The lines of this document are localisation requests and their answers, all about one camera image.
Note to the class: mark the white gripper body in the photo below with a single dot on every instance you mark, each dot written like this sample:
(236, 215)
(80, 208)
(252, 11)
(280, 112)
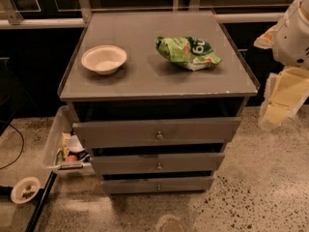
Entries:
(292, 42)

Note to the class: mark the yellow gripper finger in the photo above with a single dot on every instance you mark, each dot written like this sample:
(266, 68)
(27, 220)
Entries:
(265, 41)
(285, 93)

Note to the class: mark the grey top drawer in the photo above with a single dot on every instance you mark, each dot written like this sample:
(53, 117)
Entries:
(135, 133)

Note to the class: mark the grey bottom drawer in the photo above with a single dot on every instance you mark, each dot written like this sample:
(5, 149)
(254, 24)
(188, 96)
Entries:
(157, 185)

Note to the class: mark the grey middle drawer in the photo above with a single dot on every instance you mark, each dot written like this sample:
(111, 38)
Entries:
(164, 163)

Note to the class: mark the white bowl on floor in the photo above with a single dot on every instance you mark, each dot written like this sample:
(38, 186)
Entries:
(25, 190)

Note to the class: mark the black floor bar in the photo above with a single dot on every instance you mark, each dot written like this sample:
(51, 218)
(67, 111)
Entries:
(43, 195)

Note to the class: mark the metal railing frame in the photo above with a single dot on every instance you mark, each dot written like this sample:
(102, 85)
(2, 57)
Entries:
(27, 14)

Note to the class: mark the green chip bag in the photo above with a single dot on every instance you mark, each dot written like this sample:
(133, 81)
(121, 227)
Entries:
(190, 53)

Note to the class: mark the white cup in bin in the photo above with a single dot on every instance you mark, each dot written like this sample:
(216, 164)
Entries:
(74, 145)

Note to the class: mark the clear plastic storage bin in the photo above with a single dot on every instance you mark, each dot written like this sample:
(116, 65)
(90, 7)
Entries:
(62, 123)

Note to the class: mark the grey drawer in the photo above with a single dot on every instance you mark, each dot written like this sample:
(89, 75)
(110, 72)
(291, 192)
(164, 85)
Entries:
(157, 185)
(164, 163)
(135, 133)

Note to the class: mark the grey drawer cabinet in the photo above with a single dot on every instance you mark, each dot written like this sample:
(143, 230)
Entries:
(149, 87)

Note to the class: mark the white paper bowl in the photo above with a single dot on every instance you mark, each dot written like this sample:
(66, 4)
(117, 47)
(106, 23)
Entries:
(103, 59)

